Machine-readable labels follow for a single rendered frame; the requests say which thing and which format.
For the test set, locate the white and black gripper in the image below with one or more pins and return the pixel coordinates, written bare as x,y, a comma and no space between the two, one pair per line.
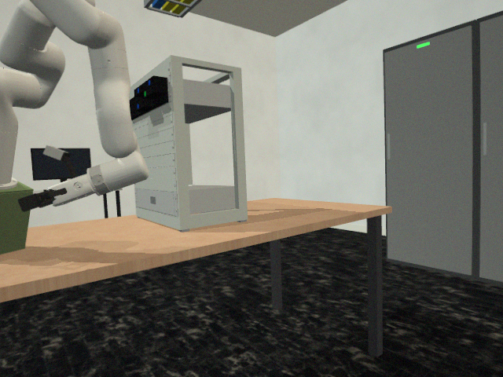
60,194

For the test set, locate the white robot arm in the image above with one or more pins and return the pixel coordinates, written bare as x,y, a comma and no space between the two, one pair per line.
24,46

